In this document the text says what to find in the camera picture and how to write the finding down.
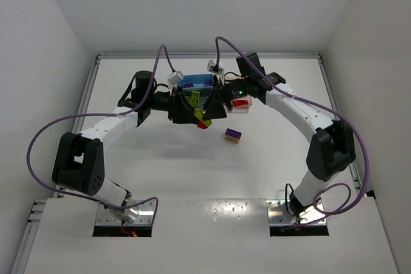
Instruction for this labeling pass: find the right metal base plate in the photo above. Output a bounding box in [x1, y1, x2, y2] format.
[267, 200, 327, 228]

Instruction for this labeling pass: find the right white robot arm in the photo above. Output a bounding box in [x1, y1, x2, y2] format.
[205, 53, 356, 217]

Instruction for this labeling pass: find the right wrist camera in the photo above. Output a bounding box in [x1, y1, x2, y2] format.
[207, 60, 223, 76]

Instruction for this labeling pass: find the clear container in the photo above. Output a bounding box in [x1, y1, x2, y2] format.
[225, 96, 252, 114]

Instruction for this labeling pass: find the red curved lego brick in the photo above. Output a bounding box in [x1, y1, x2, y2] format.
[231, 99, 252, 109]

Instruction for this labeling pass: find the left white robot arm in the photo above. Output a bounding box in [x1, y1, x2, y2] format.
[52, 71, 202, 210]

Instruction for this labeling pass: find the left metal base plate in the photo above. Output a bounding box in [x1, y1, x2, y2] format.
[95, 201, 156, 227]

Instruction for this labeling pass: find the purple flower lego brick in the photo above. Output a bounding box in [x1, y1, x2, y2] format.
[181, 83, 194, 89]

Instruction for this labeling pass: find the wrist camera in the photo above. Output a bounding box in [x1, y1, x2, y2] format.
[167, 71, 184, 87]
[207, 60, 223, 76]

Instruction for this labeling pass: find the purple cable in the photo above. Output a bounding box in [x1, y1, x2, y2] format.
[26, 44, 159, 212]
[214, 36, 369, 230]

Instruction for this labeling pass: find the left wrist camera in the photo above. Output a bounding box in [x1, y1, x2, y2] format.
[167, 71, 184, 87]

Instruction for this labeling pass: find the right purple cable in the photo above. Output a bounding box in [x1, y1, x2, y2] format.
[214, 36, 369, 230]

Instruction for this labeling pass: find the red green striped lego stack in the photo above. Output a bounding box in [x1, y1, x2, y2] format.
[194, 108, 212, 129]

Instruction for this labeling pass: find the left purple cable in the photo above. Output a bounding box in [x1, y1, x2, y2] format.
[26, 44, 159, 212]

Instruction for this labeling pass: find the purple yellow lego stack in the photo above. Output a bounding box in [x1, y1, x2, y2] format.
[224, 128, 242, 143]

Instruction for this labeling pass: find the green lego brick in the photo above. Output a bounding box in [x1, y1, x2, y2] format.
[190, 90, 200, 107]

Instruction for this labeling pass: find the blue container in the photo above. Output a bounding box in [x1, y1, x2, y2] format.
[177, 74, 213, 88]

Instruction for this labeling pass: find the metal base plate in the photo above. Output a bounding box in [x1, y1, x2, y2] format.
[267, 200, 327, 228]
[95, 201, 156, 227]

